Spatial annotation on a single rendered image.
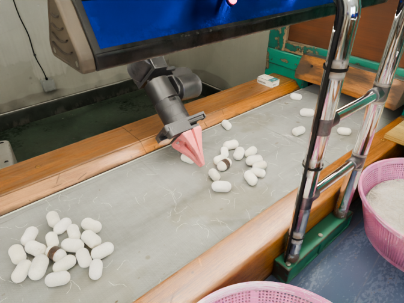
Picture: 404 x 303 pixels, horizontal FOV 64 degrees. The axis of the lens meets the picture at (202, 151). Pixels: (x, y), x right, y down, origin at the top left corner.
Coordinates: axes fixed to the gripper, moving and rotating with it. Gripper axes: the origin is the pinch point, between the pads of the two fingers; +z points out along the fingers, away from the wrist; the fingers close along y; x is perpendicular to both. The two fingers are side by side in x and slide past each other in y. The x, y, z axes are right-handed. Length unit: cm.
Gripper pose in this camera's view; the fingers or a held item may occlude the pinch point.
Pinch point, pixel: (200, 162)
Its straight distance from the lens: 66.2
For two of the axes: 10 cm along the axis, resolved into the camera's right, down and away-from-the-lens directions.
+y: 7.6, -3.5, 5.4
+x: -4.2, 3.6, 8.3
